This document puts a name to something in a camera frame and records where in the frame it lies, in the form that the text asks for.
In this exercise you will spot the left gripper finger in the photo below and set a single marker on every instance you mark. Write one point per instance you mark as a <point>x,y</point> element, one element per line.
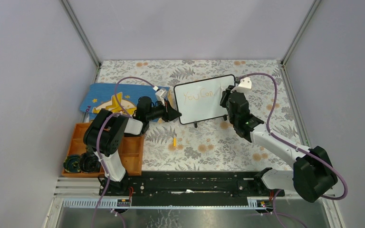
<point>171,118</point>
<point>170,111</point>

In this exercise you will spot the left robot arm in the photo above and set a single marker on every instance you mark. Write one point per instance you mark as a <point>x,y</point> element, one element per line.
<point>105,133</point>

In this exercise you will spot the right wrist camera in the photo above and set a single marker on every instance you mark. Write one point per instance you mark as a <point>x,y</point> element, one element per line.
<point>244,85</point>

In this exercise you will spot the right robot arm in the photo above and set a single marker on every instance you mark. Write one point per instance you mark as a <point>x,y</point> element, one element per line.
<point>311,174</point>

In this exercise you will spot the floral table mat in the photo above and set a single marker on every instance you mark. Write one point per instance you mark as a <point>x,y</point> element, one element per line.
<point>213,145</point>

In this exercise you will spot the dark round object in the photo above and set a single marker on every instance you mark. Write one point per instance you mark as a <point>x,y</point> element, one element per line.
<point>71,164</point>
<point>89,163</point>

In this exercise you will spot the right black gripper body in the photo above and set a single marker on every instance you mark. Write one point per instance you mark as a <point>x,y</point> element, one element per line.
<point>232,119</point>

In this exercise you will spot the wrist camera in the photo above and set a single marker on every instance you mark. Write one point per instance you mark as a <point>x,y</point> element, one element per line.
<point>244,85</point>
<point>160,94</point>

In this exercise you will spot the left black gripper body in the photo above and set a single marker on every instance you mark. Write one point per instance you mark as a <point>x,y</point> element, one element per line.
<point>162,112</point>

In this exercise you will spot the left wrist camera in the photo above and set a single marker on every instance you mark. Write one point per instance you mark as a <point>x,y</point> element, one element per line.
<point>160,94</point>

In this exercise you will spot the wooden compartment tray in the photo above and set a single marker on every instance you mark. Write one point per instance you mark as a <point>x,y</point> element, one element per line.
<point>130,152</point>

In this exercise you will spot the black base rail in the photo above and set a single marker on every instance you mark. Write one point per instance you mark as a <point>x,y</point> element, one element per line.
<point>189,188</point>

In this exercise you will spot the black framed whiteboard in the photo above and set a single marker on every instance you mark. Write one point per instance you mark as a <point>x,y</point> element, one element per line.
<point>200,100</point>

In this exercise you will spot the blue pikachu cloth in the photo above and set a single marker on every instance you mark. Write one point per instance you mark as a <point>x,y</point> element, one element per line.
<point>122,99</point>

